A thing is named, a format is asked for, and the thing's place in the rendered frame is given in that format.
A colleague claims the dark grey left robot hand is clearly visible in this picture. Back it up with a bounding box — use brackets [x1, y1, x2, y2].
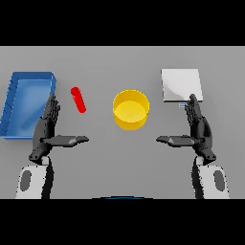
[28, 93, 90, 166]

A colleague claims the blue tray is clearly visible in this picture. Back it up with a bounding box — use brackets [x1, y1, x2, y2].
[0, 71, 58, 141]

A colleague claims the yellow bowl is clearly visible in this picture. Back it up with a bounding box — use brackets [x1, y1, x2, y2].
[112, 89, 150, 131]

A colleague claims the pale square measuring scale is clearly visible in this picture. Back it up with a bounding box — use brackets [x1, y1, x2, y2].
[160, 68, 204, 108]

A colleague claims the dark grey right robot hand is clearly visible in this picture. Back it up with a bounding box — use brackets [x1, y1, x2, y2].
[155, 93, 217, 166]

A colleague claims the red beaker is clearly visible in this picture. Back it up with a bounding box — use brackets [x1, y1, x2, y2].
[70, 86, 87, 114]

